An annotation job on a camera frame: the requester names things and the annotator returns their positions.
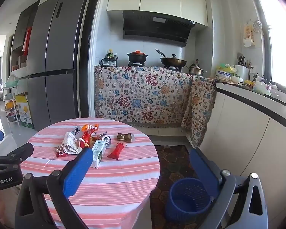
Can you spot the hexagon patterned floor mat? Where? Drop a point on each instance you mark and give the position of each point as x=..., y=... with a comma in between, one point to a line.
x=174, y=165

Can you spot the black wok with lid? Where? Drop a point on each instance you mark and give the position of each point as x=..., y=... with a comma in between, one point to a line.
x=171, y=61

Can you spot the black clay pot orange lid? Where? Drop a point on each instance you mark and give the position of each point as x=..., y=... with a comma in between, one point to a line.
x=137, y=57

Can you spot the black range hood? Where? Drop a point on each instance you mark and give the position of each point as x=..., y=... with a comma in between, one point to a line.
x=143, y=25

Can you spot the white bowls on counter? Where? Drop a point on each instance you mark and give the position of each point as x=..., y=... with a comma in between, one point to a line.
x=261, y=87

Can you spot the condiment bottle tray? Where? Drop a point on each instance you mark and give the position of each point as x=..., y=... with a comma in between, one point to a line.
x=110, y=59

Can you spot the hanging oven mitt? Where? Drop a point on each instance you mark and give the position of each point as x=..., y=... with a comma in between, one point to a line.
x=248, y=37

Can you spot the orange red snack bag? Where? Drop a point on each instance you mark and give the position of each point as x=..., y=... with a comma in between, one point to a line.
x=88, y=131

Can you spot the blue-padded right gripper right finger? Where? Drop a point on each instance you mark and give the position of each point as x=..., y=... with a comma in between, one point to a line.
x=240, y=199

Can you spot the pink striped tablecloth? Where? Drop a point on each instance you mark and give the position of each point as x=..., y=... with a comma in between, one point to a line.
x=113, y=195

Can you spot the red snack wrapper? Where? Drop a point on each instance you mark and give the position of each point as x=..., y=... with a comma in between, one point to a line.
x=117, y=151

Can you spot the white lower kitchen cabinets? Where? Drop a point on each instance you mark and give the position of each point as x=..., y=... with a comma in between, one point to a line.
x=243, y=140

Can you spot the yellow white plastic bag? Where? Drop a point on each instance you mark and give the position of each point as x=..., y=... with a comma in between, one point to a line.
x=224, y=72

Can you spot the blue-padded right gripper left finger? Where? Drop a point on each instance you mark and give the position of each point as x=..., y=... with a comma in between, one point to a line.
x=32, y=210

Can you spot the stainless steel pot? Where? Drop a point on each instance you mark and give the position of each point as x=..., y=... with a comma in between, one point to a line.
x=195, y=69

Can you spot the white knife block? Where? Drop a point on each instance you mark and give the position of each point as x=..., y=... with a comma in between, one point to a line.
x=242, y=67

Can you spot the yellow cardboard box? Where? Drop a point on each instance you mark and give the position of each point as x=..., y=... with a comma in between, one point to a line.
x=24, y=110

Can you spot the brown snack wrapper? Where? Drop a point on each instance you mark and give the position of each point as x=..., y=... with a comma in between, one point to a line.
x=128, y=137

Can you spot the crushed silver drink can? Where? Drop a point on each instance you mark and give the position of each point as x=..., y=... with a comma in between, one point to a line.
x=104, y=137

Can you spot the green white milk carton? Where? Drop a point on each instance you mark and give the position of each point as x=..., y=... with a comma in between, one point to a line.
x=98, y=150

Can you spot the white tiered storage rack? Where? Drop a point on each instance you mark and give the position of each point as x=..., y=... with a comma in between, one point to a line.
x=10, y=90

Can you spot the blue plastic trash basket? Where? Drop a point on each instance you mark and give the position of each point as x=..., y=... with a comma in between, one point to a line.
x=187, y=199

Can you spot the patterned fu-character cloth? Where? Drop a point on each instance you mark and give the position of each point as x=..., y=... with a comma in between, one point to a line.
x=155, y=97

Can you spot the white newspaper wrapper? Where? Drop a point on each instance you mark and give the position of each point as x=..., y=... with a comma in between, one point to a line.
x=69, y=146

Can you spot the grey multi-door refrigerator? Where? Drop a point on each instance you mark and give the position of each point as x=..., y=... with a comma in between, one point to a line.
x=52, y=62

